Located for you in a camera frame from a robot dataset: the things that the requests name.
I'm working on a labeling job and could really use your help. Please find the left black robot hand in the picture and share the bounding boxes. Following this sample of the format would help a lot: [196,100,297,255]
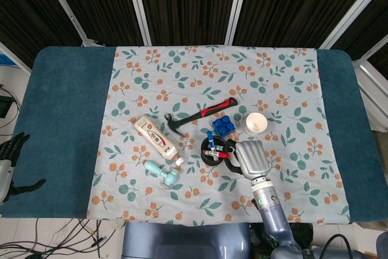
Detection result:
[0,132,47,206]

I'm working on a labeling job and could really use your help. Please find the blue toy building block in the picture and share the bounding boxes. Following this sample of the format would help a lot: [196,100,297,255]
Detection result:
[212,115,233,136]

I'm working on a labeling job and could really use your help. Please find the blue-grey robot torso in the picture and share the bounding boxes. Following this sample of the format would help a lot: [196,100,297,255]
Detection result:
[121,221,252,259]

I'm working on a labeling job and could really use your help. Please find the white paper cup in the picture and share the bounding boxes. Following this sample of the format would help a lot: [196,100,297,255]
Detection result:
[244,112,268,135]

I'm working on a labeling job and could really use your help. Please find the white lotion bottle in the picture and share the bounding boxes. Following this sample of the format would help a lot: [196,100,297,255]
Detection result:
[134,115,184,166]

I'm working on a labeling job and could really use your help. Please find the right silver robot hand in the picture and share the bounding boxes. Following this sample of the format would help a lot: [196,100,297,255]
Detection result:
[224,139,271,180]

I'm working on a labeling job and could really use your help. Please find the red marker pen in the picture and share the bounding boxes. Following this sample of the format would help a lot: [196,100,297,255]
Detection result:
[202,149,230,159]

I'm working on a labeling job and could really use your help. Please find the floral patterned tablecloth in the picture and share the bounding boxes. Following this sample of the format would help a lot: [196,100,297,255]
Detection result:
[86,45,352,226]

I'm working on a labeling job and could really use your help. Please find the white aluminium partition frame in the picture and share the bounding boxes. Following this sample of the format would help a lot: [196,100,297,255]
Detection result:
[0,0,388,132]

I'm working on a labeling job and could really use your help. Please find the red black claw hammer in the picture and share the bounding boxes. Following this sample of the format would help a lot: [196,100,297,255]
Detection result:
[164,96,238,138]

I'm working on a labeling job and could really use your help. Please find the light blue handheld massager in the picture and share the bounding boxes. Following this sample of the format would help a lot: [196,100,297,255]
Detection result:
[144,160,179,187]

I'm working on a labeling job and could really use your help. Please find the dark teal table cover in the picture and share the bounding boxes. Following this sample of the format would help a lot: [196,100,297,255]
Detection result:
[0,45,374,226]

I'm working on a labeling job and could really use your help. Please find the black floor cables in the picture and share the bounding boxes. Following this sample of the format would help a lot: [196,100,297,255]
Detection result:
[0,218,122,259]

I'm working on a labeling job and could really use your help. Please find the black round pen holder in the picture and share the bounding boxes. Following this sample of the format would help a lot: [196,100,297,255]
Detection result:
[201,135,232,166]

